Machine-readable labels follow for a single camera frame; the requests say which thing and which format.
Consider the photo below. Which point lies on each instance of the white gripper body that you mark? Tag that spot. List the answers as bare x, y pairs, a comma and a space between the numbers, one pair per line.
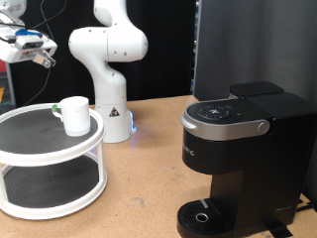
10, 53

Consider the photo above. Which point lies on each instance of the red background object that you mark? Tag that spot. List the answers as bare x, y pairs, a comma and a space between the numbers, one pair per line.
2, 67

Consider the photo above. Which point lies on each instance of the black drip tray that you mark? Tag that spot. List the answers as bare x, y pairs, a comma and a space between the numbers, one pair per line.
198, 218

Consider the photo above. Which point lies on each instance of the grey metal frame post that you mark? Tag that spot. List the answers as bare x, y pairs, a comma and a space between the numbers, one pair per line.
197, 49

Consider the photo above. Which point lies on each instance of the grey metal pole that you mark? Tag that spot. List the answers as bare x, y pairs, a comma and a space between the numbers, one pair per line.
10, 86

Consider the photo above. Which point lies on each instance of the black Keurig coffee machine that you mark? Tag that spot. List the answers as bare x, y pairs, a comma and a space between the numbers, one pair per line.
264, 172

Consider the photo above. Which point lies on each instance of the white mug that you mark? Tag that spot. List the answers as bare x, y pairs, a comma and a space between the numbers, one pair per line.
77, 115

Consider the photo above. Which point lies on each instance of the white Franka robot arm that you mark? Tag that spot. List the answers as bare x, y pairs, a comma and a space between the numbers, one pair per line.
109, 82

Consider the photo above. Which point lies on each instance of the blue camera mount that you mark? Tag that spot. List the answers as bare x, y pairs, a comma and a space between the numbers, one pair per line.
28, 32

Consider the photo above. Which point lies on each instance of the white two-tier turntable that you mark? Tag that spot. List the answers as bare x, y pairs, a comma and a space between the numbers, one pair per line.
49, 158

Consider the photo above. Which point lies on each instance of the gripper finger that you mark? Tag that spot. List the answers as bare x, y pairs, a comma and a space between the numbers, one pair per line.
51, 59
40, 59

